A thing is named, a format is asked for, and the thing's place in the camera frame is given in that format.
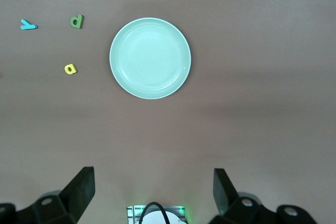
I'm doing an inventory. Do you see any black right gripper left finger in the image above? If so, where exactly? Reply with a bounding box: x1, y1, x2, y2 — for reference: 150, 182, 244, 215
0, 166, 96, 224

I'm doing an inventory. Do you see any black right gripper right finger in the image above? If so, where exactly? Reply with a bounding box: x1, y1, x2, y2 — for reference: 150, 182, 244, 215
209, 168, 319, 224

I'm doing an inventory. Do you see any yellow foam letter a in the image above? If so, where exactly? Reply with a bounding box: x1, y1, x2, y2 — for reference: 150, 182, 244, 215
64, 63, 78, 75

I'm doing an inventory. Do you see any cyan foam letter y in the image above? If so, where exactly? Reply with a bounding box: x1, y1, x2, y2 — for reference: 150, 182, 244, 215
20, 19, 38, 30

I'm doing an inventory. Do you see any green foam letter d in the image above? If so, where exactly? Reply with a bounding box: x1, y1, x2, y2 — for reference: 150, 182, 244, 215
70, 14, 85, 29

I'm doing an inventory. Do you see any light green plate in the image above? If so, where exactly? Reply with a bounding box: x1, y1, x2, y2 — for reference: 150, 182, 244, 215
109, 17, 192, 100

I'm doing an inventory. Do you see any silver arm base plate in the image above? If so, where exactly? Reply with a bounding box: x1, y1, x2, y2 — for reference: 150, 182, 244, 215
127, 205, 186, 224

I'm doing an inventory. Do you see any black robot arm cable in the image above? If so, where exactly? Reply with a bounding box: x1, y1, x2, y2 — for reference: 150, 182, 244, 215
138, 202, 171, 224

